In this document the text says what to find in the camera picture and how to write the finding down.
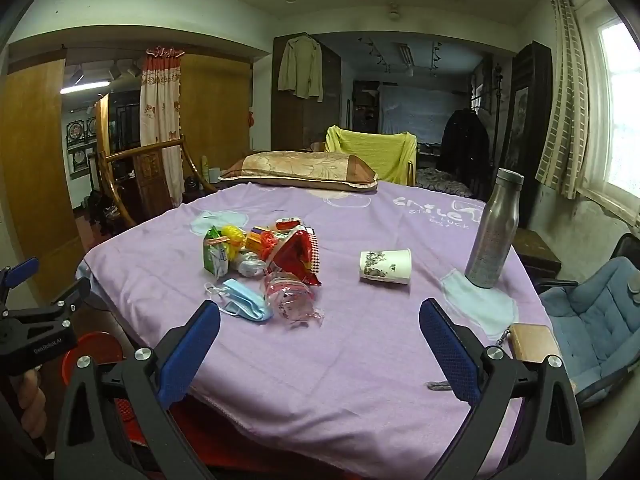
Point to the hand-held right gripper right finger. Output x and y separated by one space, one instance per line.
450 355

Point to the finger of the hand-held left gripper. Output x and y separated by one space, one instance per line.
22 270
72 296

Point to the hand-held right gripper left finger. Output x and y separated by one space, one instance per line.
190 355

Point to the red plastic basket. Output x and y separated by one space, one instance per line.
95 350

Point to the blue face mask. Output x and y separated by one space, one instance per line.
245 300

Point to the green snack packet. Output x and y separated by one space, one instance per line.
215 255

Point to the white paper cup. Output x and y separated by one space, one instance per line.
385 266

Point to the clear plastic packaging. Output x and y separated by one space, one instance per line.
287 297

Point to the yellow plastic wrapper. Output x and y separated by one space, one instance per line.
232 237

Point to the colourful striped carton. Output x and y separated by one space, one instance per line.
256 239

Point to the red plastic mesh piece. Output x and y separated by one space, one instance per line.
268 246

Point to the red snack bag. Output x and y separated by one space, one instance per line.
295 255

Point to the person's left hand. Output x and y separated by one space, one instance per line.
30 402

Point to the small grey scrap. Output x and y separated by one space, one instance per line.
437 386

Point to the wooden partition panel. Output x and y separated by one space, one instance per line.
35 170
215 120

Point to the lilac printed blanket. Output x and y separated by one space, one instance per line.
350 335

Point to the metal bottle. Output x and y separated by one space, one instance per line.
492 230

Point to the dark wooden side table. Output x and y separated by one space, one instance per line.
537 250

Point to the wooden armchair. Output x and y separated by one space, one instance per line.
150 170

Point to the blue padded chair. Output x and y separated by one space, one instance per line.
595 320

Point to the patterned bedding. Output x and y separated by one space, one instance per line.
445 182

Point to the fluorescent tube light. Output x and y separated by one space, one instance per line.
85 86

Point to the floral curtain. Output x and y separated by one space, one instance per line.
157 120

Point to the black coat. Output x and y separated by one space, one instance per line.
462 150

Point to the beige brown pillow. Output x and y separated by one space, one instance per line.
300 167

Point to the yellow cloth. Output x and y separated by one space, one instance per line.
370 152

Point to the scroll painting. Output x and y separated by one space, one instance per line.
517 130

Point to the white backdrop sheet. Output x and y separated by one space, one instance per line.
420 110

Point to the striped curtain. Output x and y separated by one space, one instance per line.
565 110

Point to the dark wooden wardrobe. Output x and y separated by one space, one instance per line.
330 110

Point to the window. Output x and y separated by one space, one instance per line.
620 110

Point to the beige jacket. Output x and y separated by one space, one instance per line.
300 70

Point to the framed wall pictures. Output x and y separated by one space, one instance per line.
80 140

